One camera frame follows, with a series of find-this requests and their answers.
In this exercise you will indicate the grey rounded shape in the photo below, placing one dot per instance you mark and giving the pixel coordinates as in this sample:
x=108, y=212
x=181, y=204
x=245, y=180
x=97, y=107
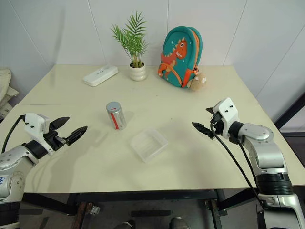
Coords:
x=124, y=225
x=178, y=223

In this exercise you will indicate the grey round object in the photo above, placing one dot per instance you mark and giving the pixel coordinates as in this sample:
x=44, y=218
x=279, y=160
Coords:
x=113, y=106

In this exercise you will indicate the black metal stand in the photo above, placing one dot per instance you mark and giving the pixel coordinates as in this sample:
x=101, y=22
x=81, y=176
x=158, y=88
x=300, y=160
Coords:
x=293, y=112

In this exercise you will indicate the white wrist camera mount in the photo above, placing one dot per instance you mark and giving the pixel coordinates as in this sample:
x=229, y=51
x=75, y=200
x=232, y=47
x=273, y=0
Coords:
x=228, y=109
x=33, y=121

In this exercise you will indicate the grey jar with red tape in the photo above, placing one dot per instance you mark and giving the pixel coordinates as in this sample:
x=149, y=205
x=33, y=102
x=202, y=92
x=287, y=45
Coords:
x=118, y=120

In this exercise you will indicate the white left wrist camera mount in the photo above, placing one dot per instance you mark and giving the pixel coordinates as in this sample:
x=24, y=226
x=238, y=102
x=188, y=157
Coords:
x=33, y=121

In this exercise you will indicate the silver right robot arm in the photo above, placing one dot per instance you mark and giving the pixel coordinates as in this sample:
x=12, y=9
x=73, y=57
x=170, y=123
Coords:
x=262, y=148

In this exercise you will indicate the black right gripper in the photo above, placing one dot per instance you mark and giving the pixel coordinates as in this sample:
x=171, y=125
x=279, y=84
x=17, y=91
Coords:
x=218, y=128

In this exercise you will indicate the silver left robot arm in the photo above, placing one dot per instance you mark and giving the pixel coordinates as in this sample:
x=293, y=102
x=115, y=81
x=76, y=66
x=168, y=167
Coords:
x=12, y=155

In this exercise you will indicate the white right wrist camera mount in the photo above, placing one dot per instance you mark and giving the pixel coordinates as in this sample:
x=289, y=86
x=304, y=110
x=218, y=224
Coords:
x=228, y=109

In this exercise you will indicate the teal dinosaur backpack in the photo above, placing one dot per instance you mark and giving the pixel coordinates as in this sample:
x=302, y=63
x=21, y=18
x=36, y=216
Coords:
x=181, y=55

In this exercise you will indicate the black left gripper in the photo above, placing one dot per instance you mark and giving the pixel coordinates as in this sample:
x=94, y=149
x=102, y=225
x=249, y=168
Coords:
x=56, y=141

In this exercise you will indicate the white rectangular case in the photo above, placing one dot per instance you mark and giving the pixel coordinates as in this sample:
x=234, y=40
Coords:
x=100, y=75

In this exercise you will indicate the clear plastic square container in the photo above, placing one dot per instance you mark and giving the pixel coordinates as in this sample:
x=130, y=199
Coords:
x=149, y=144

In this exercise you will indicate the white cloth sack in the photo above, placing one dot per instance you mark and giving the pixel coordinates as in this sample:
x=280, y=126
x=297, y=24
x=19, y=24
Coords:
x=4, y=81

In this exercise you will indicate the black metal table frame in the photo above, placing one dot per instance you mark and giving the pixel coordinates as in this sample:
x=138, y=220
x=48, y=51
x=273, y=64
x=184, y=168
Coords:
x=143, y=196

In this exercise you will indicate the green plant in white pot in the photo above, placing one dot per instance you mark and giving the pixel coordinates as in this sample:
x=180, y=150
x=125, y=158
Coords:
x=137, y=71

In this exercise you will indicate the brown plush toy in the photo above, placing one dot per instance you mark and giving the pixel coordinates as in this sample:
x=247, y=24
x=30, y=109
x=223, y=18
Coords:
x=197, y=82

